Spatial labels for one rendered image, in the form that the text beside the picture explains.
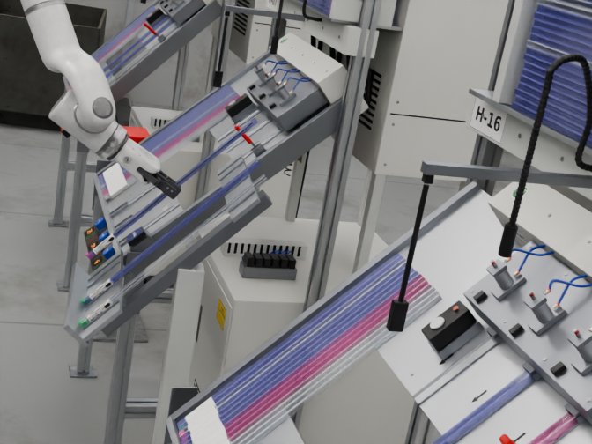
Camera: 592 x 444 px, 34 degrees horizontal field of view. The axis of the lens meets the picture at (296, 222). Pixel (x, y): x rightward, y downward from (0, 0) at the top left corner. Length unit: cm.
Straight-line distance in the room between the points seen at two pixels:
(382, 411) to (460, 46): 109
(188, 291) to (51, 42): 62
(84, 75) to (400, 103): 86
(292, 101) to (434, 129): 39
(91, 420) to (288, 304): 85
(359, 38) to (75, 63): 71
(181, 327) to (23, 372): 128
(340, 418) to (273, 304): 45
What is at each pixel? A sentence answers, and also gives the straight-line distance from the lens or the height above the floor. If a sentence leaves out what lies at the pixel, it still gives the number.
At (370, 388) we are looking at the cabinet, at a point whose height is 35.
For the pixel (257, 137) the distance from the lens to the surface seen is 259.
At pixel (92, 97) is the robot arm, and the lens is 208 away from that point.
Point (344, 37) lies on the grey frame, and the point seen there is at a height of 135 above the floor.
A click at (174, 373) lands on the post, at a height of 58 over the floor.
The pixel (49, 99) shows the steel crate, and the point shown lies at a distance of 625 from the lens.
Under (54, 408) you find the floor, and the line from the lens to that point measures 321.
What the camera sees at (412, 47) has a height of 135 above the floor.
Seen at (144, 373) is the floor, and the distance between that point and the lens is 345.
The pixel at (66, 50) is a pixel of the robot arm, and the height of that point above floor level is 126.
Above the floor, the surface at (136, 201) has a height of 78.
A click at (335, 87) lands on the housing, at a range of 247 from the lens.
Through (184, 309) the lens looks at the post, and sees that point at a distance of 218.
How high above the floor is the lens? 165
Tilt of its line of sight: 18 degrees down
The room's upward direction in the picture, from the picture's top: 10 degrees clockwise
